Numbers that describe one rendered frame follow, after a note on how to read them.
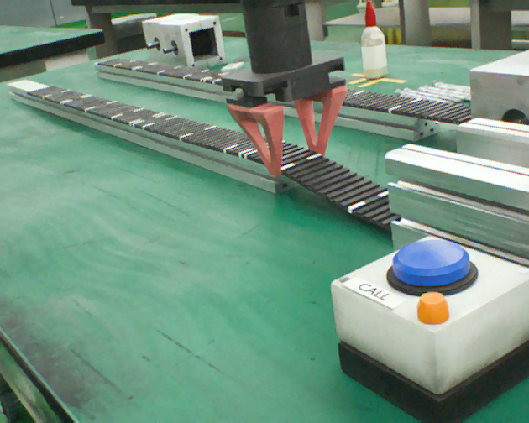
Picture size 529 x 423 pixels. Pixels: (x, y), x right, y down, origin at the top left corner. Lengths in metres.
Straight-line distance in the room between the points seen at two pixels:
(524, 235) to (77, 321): 0.32
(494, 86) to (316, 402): 0.38
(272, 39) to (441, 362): 0.38
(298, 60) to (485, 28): 1.86
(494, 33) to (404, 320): 2.20
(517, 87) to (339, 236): 0.21
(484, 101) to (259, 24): 0.22
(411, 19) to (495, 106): 2.87
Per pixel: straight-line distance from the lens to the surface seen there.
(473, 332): 0.37
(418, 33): 3.59
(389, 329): 0.38
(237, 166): 0.78
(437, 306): 0.35
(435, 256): 0.39
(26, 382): 0.54
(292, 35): 0.66
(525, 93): 0.67
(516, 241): 0.46
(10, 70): 2.64
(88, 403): 0.46
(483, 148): 0.56
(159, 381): 0.46
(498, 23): 2.54
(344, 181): 0.67
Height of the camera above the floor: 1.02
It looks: 22 degrees down
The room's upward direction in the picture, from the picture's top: 9 degrees counter-clockwise
